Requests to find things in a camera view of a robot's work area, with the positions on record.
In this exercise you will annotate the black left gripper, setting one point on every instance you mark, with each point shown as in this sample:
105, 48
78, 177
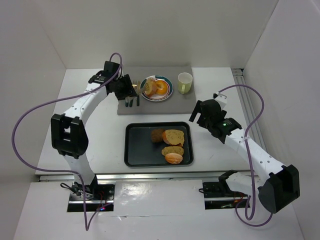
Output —
129, 88

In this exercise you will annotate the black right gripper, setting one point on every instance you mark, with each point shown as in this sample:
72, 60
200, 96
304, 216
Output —
200, 113

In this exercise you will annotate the metal bread tongs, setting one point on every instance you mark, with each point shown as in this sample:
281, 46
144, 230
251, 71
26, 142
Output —
137, 88

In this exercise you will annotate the orange bagel bread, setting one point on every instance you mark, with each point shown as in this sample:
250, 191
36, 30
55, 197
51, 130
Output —
161, 87

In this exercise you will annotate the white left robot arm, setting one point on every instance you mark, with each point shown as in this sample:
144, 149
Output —
68, 133

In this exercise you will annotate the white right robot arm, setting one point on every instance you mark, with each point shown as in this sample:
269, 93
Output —
278, 185

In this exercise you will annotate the large seeded bread slice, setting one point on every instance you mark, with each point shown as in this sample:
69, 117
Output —
173, 137

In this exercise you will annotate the small seeded bread slice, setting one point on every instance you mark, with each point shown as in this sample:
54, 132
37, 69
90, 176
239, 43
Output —
172, 149

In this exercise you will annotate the grey placemat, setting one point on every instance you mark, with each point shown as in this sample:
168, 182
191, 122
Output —
176, 103

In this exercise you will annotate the light green mug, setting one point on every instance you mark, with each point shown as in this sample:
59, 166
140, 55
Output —
185, 81

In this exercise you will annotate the white plate teal rim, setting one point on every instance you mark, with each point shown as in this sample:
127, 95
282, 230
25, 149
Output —
156, 97

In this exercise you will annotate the dark brown round bun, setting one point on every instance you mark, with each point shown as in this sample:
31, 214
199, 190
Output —
157, 135

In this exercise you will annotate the orange shell madeleine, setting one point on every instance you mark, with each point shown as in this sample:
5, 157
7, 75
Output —
173, 158

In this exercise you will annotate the black baking tray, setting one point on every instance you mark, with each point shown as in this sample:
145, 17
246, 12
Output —
141, 152

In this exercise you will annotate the gold spoon green handle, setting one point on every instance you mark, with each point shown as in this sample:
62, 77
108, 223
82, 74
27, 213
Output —
127, 102

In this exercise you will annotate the gold fork green handle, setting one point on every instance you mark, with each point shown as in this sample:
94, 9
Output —
131, 102

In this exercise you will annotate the gold knife green handle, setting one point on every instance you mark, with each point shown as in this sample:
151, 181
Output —
138, 101

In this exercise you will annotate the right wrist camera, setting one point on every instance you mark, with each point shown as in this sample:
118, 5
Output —
221, 99

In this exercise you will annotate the aluminium rail right side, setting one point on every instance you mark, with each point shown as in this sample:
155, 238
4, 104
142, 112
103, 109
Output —
247, 106

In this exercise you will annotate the aluminium rail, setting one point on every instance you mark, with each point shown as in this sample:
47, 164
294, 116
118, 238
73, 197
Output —
247, 106
139, 176

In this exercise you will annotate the aluminium rail front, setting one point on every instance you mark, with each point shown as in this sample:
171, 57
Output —
139, 176

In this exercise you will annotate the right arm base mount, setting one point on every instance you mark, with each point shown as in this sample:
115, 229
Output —
218, 198

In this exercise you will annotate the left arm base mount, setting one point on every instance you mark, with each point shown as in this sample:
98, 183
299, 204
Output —
101, 200

